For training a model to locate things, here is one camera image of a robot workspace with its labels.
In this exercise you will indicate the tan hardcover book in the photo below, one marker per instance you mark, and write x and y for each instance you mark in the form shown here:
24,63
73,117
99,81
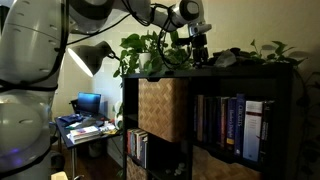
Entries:
200,116

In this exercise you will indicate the colourful cover book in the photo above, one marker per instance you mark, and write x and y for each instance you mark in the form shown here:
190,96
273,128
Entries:
85,131

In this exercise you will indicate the grey sock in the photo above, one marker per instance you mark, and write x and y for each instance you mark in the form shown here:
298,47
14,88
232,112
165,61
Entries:
225,59

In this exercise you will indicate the computer monitor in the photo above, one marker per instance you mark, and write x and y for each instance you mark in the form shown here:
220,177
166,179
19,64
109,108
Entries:
89,104

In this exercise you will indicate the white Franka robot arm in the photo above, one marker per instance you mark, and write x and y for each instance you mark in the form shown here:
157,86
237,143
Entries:
23,126

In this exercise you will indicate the green pothos plant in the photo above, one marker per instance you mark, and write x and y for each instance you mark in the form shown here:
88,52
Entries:
133,41

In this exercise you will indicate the white pebble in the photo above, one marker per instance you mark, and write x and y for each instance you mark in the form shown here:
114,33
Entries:
178,171
168,171
181,165

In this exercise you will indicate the thick white book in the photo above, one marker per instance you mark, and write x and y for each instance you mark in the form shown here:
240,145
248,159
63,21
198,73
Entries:
85,139

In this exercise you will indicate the black cube shelf unit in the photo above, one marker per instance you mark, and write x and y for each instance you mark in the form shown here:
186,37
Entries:
233,71

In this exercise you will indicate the small beige box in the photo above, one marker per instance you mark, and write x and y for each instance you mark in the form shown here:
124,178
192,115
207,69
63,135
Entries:
59,176

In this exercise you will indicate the woven brown basket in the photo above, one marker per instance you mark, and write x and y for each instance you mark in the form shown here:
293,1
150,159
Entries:
216,170
135,171
163,110

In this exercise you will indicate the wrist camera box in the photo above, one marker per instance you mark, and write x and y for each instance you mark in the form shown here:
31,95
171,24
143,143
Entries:
199,29

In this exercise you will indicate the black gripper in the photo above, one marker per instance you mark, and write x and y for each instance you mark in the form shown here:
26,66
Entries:
200,41

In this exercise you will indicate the white waste bin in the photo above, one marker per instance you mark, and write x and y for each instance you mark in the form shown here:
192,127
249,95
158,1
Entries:
95,149

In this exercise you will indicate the blue cloth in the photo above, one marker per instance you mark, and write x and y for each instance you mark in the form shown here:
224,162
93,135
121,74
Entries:
70,119

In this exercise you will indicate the tall blue hardcover book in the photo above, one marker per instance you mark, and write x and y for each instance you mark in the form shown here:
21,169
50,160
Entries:
240,126

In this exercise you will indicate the grey desk lamp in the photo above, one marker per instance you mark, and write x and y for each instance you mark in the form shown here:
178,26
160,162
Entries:
88,56

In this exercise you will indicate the white plant pot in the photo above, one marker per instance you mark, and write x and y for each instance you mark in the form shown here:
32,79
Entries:
144,61

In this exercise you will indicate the blue book yellow label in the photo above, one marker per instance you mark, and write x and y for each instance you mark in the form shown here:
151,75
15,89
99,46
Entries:
231,123

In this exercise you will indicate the white hardcover book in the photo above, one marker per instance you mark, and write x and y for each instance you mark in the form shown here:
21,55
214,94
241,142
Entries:
252,136

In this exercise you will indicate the black hardcover book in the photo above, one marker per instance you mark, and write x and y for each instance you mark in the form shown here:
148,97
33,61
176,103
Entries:
266,133

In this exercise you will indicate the books on lower left shelf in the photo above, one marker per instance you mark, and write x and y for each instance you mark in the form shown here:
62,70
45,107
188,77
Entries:
144,153

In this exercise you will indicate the brown hardcover book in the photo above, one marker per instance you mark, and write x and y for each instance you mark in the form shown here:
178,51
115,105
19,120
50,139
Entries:
223,121

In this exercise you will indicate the blue top desk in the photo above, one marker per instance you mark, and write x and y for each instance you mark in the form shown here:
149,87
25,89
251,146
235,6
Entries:
63,136

